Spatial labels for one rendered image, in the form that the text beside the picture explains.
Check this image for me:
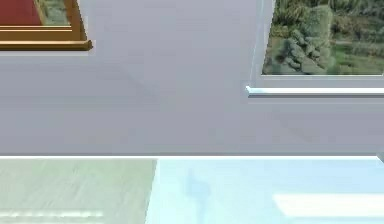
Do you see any wooden framed window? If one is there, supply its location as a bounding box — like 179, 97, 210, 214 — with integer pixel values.
0, 0, 94, 52

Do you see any white framed window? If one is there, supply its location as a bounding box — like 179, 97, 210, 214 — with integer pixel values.
245, 0, 384, 99

